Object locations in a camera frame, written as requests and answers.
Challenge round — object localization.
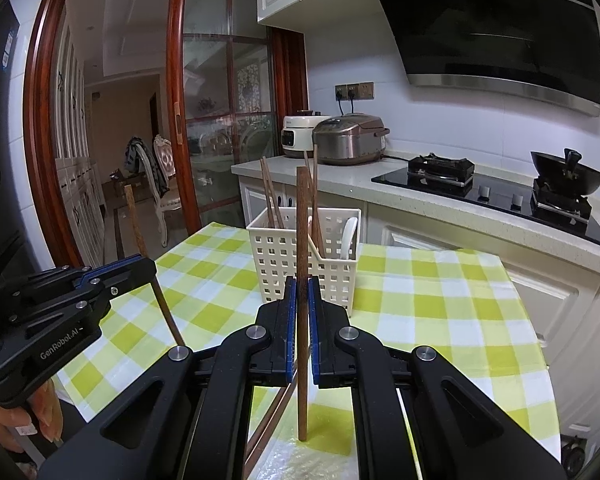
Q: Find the white kitchen base cabinet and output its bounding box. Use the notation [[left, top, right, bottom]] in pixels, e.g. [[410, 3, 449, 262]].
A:
[[237, 172, 600, 441]]

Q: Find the person's left hand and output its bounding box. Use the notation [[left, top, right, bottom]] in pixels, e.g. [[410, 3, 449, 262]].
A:
[[0, 379, 66, 454]]

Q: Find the white ornate chair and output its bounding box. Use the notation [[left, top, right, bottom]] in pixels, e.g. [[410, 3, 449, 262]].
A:
[[152, 135, 182, 248]]

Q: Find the dark refrigerator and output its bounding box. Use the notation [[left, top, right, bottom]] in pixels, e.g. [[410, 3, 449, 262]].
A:
[[0, 0, 46, 281]]

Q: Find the black range hood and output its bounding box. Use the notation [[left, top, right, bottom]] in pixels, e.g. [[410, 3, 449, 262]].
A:
[[372, 0, 600, 118]]

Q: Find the white rice cooker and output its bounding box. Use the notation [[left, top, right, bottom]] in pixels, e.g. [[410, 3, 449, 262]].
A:
[[281, 109, 331, 159]]

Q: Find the red-framed glass sliding door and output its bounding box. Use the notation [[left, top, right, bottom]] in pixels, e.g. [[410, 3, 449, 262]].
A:
[[167, 0, 308, 231]]

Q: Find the brown wooden chopstick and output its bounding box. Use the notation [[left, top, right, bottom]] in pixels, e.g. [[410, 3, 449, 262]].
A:
[[124, 185, 186, 348], [304, 150, 327, 256], [242, 386, 292, 480], [259, 156, 283, 231], [310, 145, 321, 226], [296, 166, 312, 442]]

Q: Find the silver rice cooker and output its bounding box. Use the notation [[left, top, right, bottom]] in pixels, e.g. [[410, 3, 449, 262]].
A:
[[312, 112, 391, 166]]

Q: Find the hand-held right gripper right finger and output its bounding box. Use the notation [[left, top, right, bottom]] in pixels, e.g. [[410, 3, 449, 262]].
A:
[[307, 275, 567, 480]]

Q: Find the red wooden door frame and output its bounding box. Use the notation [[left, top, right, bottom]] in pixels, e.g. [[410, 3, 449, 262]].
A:
[[22, 0, 181, 268]]

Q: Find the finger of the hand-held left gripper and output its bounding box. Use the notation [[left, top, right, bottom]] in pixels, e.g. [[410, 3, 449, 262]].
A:
[[10, 260, 157, 339], [0, 255, 154, 307]]

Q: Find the black wok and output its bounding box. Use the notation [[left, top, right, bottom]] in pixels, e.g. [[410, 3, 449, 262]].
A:
[[530, 148, 600, 196]]

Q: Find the gold wall socket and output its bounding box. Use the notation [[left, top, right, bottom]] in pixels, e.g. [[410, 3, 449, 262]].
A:
[[335, 81, 375, 101]]

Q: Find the black caster wheel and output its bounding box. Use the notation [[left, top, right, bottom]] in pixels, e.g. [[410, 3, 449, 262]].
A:
[[560, 422, 591, 478]]

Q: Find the white perforated plastic basket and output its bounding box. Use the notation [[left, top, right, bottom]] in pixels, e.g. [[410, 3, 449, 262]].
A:
[[246, 205, 362, 317]]

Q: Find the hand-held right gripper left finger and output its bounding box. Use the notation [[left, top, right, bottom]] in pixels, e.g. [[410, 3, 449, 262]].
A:
[[37, 276, 297, 480]]

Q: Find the white ceramic spoon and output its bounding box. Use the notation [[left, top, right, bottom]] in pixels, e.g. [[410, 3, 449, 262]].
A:
[[340, 217, 359, 261]]

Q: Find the white hallway cabinet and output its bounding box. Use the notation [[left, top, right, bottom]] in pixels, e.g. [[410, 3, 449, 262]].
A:
[[55, 10, 106, 266]]

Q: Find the black burner grate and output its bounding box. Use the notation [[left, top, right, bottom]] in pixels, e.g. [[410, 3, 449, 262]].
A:
[[407, 152, 476, 188], [530, 180, 593, 223]]

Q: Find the black glass gas cooktop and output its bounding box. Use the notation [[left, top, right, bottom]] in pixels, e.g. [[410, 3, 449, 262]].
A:
[[371, 162, 600, 252]]

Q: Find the yellow checked tablecloth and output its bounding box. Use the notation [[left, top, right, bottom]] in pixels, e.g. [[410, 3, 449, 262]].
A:
[[60, 221, 563, 480]]

